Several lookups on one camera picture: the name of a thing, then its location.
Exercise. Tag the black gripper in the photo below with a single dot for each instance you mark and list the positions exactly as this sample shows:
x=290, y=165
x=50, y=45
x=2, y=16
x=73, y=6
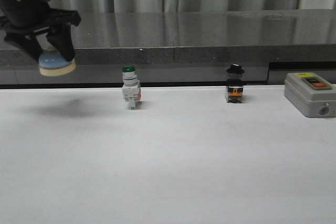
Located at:
x=27, y=16

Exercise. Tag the blue and cream service bell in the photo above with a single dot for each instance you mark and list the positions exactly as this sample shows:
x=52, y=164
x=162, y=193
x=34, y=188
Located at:
x=52, y=64

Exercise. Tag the grey stone counter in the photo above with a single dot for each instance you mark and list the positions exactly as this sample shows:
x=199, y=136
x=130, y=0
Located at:
x=189, y=48

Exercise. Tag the grey push button control box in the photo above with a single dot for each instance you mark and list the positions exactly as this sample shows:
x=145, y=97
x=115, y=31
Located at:
x=312, y=95

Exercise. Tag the green push button switch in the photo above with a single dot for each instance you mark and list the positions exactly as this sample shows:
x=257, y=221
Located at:
x=131, y=89

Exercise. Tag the black rotary selector switch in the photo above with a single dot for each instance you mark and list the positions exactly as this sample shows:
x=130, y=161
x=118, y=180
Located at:
x=234, y=87

